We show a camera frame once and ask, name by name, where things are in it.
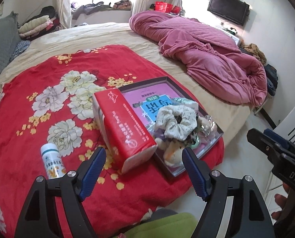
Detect folded blankets stack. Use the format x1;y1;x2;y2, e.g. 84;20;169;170
18;6;60;41

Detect leopard print scarf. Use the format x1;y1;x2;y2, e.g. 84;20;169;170
186;114;210;145

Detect right hand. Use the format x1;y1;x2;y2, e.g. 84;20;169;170
271;193;287;221

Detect bear plush with purple hat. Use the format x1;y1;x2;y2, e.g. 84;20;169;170
153;130;186;167

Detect green sleeve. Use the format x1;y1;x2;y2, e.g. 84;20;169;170
115;213;197;237

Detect pink crumpled quilt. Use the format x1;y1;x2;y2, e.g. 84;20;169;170
129;11;267;107

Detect shallow box tray with books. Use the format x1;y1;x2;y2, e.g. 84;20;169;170
120;77;223;177

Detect white floral scrunchie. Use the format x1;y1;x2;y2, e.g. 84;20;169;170
154;105;197;141

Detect red floral blanket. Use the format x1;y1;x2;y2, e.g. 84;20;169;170
0;22;252;238

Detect red bag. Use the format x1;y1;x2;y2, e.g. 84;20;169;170
150;1;181;14

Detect small teal tissue pack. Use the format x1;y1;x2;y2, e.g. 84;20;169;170
171;97;199;111

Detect grey quilted headboard cushion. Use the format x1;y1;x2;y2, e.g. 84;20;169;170
0;11;21;74

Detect black wall television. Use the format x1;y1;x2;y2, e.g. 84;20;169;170
207;0;250;26

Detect white medicine bottle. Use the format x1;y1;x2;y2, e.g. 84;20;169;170
40;143;66;179

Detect clothes on window sill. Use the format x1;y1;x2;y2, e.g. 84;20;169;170
72;0;132;18

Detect pink face mask pack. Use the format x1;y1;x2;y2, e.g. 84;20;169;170
197;115;217;136

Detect red tissue box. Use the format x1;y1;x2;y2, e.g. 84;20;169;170
92;89;158;174

